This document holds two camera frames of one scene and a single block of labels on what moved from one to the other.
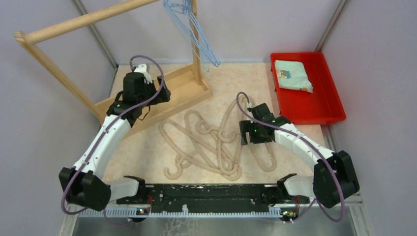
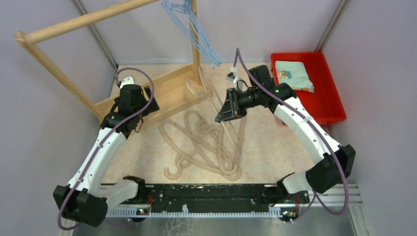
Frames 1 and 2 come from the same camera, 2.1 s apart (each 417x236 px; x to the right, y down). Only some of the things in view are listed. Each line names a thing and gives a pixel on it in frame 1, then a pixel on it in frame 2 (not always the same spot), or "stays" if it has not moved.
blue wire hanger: [184, 13] stays
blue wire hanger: [182, 14] stays
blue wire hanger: [196, 34] stays
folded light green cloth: [293, 75] stays
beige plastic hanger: [249, 102] → [218, 103]
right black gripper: [247, 126] → [231, 109]
